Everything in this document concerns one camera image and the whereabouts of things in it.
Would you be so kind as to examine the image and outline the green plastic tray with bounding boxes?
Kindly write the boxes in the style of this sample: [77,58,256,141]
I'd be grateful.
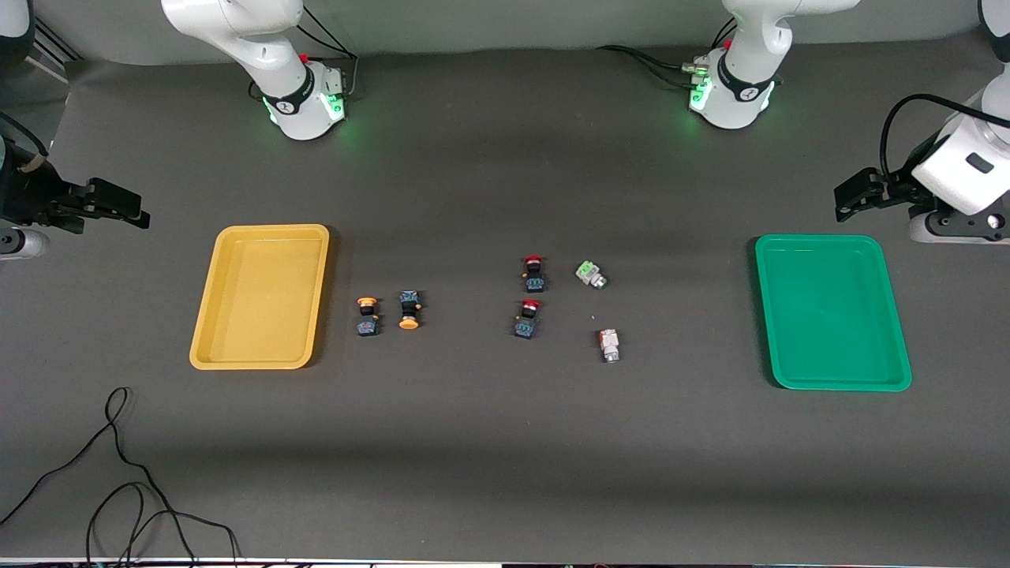
[754,234,913,393]

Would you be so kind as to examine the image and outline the yellow plastic tray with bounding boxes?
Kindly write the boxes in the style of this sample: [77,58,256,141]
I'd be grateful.
[189,224,331,371]

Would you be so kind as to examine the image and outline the dark grey table mat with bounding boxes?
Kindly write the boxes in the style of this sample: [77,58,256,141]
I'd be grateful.
[0,30,1010,562]

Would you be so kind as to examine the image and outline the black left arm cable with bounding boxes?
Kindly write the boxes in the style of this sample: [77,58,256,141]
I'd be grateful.
[878,93,1010,181]

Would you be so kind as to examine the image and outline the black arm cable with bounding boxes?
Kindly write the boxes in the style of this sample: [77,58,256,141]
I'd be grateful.
[878,93,1010,181]
[0,113,50,170]

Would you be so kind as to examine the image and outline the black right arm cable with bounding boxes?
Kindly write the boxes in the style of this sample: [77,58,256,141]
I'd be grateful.
[0,113,50,170]

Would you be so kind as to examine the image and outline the aluminium frame profile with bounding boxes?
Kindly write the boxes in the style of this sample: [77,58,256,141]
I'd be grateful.
[32,16,84,84]

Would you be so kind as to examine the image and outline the loose black coiled cable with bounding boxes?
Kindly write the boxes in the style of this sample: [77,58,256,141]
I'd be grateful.
[0,386,241,568]

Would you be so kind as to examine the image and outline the black left arm base cables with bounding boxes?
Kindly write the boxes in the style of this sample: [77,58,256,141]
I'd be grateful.
[596,17,739,92]

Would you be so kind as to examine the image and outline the black arm base cables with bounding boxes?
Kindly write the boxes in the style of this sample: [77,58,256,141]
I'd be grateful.
[288,0,360,102]
[596,17,739,92]

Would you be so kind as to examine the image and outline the black right arm base cables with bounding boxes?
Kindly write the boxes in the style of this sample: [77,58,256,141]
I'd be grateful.
[288,0,360,102]

